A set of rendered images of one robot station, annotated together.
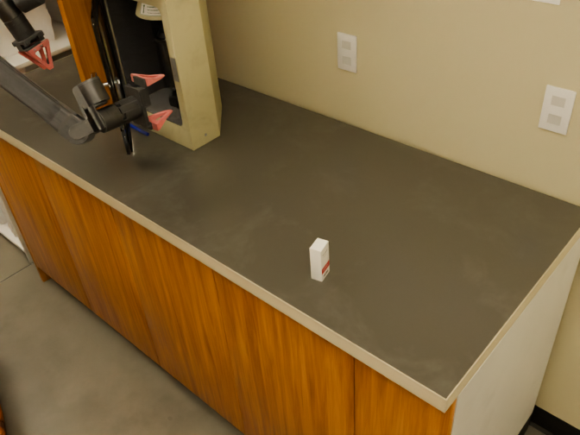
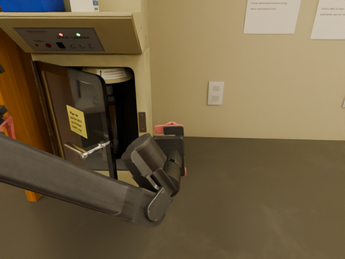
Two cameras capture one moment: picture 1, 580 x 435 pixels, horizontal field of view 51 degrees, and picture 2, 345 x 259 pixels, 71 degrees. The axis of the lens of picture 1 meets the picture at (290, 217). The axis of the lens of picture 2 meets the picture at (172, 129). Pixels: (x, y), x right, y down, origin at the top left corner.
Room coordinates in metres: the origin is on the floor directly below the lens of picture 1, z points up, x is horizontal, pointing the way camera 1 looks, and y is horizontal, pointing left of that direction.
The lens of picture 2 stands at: (1.02, 0.67, 1.52)
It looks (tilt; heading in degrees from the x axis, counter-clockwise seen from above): 27 degrees down; 318
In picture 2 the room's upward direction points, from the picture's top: straight up
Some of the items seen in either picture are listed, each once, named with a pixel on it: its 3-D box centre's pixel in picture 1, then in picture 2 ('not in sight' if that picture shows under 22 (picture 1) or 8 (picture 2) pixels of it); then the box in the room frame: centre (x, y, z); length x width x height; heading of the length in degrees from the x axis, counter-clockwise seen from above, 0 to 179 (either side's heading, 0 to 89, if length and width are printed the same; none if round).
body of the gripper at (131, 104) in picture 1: (129, 109); (169, 162); (1.37, 0.37, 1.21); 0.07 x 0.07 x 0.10; 43
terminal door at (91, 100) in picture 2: (111, 71); (77, 138); (1.65, 0.47, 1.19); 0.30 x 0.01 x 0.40; 11
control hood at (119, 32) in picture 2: not in sight; (74, 34); (1.66, 0.43, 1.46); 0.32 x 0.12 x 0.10; 45
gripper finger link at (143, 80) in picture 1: (149, 86); (171, 134); (1.42, 0.32, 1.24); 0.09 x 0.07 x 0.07; 133
